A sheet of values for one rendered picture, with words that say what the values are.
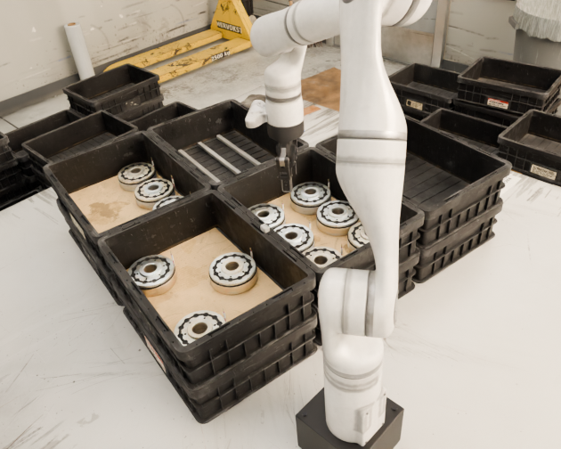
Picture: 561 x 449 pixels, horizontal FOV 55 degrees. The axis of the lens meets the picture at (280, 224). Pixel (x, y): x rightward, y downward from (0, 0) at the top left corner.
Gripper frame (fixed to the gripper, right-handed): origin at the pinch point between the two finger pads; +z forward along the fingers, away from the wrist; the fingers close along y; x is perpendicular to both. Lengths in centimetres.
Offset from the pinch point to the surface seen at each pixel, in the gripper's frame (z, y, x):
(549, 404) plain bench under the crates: 30, -30, -53
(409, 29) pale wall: 74, 314, -39
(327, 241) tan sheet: 17.3, -0.4, -8.1
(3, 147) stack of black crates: 44, 84, 140
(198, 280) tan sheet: 17.3, -15.7, 18.9
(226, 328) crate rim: 7.3, -37.0, 6.0
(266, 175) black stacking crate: 9.4, 14.7, 8.4
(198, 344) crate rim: 7.3, -40.9, 10.0
